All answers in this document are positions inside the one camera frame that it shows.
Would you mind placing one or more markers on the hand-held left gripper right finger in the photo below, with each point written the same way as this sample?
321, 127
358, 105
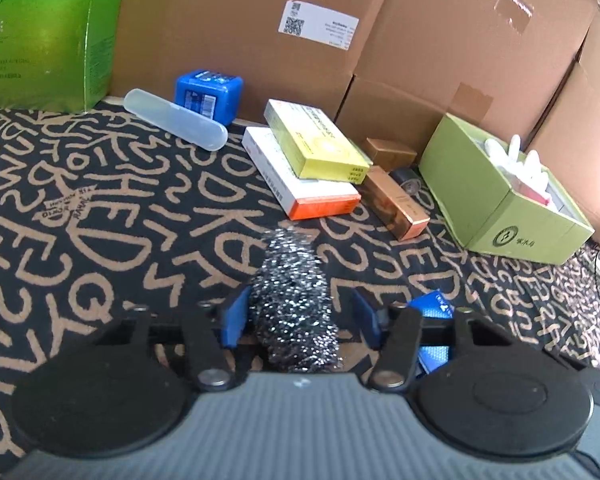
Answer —
365, 317

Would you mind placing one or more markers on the large labelled cardboard box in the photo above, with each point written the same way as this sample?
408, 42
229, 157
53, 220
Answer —
220, 20

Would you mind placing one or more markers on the blue cube box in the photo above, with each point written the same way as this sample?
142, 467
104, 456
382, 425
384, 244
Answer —
207, 95

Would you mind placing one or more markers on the pink glove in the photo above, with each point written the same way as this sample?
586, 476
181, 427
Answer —
537, 195

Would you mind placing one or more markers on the black letter-print mat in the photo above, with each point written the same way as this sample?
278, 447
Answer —
105, 200

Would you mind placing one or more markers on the large plain cardboard box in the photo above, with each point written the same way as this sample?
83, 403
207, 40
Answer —
585, 125

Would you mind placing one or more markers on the orange white box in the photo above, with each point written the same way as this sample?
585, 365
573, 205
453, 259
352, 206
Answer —
310, 200

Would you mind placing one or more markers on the light green shoe box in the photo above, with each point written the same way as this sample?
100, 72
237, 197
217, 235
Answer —
525, 232

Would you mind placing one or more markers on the white plastic bottles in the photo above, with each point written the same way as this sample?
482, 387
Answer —
517, 165

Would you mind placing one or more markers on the white shipping label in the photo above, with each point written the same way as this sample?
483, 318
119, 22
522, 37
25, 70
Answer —
317, 25

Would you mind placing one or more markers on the gold box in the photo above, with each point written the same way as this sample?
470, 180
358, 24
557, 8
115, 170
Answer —
395, 205
390, 154

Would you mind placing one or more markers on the large shiny green box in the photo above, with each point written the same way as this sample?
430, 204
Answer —
35, 35

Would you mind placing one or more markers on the yellow-green medicine box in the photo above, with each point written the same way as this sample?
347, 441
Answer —
315, 142

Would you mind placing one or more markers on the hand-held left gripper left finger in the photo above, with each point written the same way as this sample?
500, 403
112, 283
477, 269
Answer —
232, 317

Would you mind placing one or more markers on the steel wool scrubber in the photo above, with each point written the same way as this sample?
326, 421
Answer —
292, 300

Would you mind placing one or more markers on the translucent toothbrush case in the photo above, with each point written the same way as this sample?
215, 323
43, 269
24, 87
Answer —
175, 119

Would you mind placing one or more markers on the shiny blue packet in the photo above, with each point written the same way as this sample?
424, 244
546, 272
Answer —
435, 305

